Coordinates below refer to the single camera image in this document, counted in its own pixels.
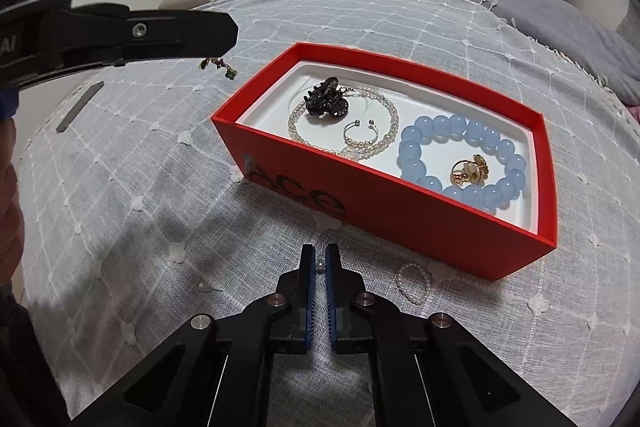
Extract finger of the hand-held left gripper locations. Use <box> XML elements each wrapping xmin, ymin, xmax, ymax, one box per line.
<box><xmin>35</xmin><ymin>0</ymin><xmax>240</xmax><ymax>78</ymax></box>

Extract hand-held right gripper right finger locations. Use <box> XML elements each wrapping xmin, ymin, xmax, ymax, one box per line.
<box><xmin>324</xmin><ymin>244</ymin><xmax>578</xmax><ymax>427</ymax></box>

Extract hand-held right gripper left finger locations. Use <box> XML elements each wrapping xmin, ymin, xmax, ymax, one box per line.
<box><xmin>70</xmin><ymin>244</ymin><xmax>317</xmax><ymax>427</ymax></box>

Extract red cardboard box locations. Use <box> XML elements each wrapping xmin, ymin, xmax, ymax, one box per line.
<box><xmin>211</xmin><ymin>42</ymin><xmax>558</xmax><ymax>283</ymax></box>

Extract gold flower ring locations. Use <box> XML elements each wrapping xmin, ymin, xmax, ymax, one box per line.
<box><xmin>450</xmin><ymin>154</ymin><xmax>490</xmax><ymax>188</ymax></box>

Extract grey flat strip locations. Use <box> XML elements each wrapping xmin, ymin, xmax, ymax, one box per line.
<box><xmin>56</xmin><ymin>81</ymin><xmax>105</xmax><ymax>134</ymax></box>

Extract white grid blanket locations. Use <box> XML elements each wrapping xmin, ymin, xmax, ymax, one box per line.
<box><xmin>15</xmin><ymin>0</ymin><xmax>640</xmax><ymax>427</ymax></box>

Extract grey quilt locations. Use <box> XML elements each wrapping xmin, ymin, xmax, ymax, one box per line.
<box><xmin>297</xmin><ymin>0</ymin><xmax>640</xmax><ymax>105</ymax></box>

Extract small pearl ring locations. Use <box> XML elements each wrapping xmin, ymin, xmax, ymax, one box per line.
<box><xmin>396</xmin><ymin>263</ymin><xmax>433</xmax><ymax>305</ymax></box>

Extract pearl bead bracelet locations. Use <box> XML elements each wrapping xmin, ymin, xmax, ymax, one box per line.
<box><xmin>287</xmin><ymin>88</ymin><xmax>401</xmax><ymax>160</ymax></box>

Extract blue bead bracelet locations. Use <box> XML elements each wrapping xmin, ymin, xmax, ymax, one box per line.
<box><xmin>398</xmin><ymin>114</ymin><xmax>528</xmax><ymax>210</ymax></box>

